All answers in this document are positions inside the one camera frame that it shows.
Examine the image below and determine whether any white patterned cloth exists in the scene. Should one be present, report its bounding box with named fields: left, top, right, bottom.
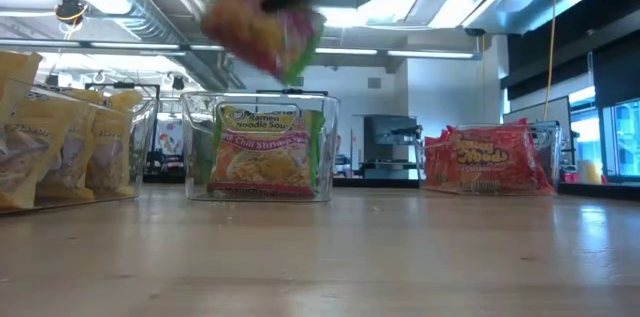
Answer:
left=157, top=119, right=185, bottom=156

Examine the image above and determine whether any red Saucy Noods packet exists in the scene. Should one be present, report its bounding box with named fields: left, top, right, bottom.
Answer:
left=432, top=125, right=454, bottom=189
left=422, top=134, right=437, bottom=189
left=446, top=124, right=556, bottom=196

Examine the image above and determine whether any black metal table frame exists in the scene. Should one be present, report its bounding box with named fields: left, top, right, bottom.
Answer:
left=142, top=171, right=640, bottom=204

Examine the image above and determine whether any bright glass window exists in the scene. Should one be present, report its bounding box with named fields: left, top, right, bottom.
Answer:
left=569, top=85, right=640, bottom=181

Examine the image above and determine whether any black machine on stand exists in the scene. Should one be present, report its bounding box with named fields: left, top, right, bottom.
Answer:
left=362, top=114, right=424, bottom=182

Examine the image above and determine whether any Maruchan chili shrimp ramen packet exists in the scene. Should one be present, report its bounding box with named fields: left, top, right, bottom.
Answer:
left=205, top=104, right=326, bottom=198
left=199, top=0, right=327, bottom=87

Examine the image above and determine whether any silver ventilation duct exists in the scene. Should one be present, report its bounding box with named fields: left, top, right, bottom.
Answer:
left=29, top=0, right=236, bottom=92

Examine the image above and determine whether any black ceiling cord reel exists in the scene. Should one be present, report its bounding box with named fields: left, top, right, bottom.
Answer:
left=53, top=0, right=90, bottom=26

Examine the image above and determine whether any yellow hanging extension cord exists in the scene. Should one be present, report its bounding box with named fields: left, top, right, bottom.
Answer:
left=542, top=0, right=564, bottom=123

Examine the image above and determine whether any grey partition panel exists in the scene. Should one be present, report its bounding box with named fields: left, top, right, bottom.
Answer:
left=502, top=95, right=572, bottom=128

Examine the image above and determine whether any yellow container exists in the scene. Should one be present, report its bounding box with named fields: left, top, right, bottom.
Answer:
left=577, top=159, right=604, bottom=186

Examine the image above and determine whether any long ceiling light strip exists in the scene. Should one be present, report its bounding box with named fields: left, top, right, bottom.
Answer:
left=0, top=39, right=476, bottom=61

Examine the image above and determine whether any clear plastic bin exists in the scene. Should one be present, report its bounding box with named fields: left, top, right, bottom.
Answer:
left=0, top=81, right=159, bottom=216
left=179, top=90, right=343, bottom=203
left=414, top=121, right=564, bottom=196

